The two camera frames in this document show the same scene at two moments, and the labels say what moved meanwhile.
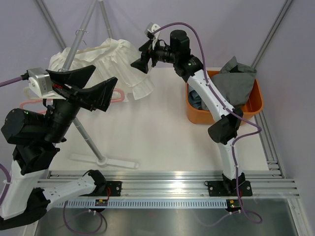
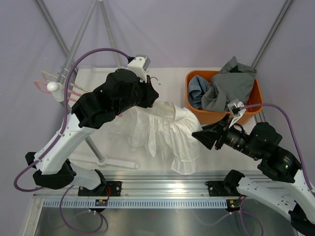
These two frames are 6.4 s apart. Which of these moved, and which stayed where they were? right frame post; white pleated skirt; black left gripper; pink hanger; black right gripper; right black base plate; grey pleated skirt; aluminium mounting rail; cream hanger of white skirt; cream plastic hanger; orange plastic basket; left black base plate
Moved: black left gripper; cream hanger of white skirt; cream plastic hanger; white pleated skirt; pink hanger; black right gripper
Stayed: grey pleated skirt; aluminium mounting rail; left black base plate; right frame post; orange plastic basket; right black base plate
